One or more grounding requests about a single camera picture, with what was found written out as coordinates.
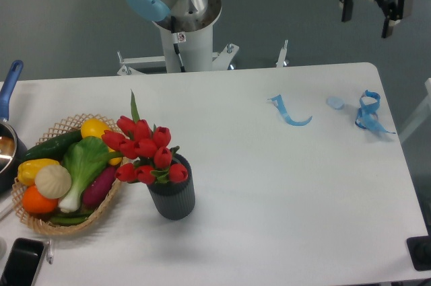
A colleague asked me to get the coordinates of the dark grey ribbed vase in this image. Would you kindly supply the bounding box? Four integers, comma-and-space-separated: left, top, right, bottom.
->
147, 154, 195, 221

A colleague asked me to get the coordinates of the black smartphone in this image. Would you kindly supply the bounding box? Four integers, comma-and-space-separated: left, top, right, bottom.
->
1, 238, 45, 286

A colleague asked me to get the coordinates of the blue handled saucepan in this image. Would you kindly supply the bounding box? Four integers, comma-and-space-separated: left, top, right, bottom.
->
1, 60, 27, 194

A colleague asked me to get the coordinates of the tangled blue ribbon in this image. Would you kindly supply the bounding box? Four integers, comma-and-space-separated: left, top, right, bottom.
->
354, 90, 396, 135

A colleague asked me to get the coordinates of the white steamed bun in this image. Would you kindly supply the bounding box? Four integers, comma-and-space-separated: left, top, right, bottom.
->
34, 165, 71, 199

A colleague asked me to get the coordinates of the blue ribbon strip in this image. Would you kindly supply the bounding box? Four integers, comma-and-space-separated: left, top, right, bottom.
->
268, 94, 312, 127

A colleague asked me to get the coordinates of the silver pen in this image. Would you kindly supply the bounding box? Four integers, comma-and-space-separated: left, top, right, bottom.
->
46, 238, 54, 264

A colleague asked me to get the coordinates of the green pea pod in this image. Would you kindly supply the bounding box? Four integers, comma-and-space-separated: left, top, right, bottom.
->
48, 212, 92, 226

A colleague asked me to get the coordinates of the green cucumber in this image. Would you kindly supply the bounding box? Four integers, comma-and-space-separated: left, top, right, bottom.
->
22, 131, 82, 162

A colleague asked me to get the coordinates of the green bok choy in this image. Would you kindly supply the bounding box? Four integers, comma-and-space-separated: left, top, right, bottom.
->
59, 137, 117, 213

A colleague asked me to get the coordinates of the woven wicker basket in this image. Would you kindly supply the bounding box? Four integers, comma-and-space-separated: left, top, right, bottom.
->
11, 114, 121, 236

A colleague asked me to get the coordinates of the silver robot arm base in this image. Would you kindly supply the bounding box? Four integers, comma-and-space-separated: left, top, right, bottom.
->
126, 0, 222, 73

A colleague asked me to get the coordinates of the white frame at right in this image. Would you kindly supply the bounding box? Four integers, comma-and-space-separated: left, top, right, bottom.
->
398, 78, 430, 144

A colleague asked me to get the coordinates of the black device at edge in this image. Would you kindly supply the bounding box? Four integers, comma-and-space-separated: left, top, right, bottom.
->
406, 236, 430, 271

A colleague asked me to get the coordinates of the yellow bell pepper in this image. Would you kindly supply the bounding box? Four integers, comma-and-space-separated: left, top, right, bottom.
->
17, 158, 60, 186

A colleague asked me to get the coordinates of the purple sweet potato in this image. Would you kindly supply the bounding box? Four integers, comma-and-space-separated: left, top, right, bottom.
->
82, 166, 117, 209

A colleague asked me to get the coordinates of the red tulip bouquet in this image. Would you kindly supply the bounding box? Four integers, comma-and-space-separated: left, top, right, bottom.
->
101, 93, 191, 186

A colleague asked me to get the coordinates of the orange fruit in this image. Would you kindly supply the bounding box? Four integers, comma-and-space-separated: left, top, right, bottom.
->
22, 185, 58, 214

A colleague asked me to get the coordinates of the white metal mounting frame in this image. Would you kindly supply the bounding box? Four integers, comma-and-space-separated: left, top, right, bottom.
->
117, 39, 290, 76

